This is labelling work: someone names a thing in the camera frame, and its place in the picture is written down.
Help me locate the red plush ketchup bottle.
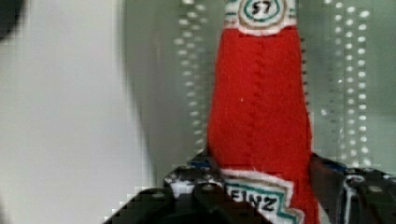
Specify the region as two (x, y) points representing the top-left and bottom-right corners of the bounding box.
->
(207, 0), (320, 224)

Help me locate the black utensil holder cup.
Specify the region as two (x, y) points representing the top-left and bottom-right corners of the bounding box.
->
(0, 0), (24, 40)

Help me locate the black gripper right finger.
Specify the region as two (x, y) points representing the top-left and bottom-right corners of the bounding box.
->
(309, 154), (396, 224)

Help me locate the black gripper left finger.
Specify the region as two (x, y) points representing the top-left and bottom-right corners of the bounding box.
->
(104, 151), (271, 224)

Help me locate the green oval strainer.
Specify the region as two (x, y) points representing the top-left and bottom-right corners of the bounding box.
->
(123, 0), (395, 182)

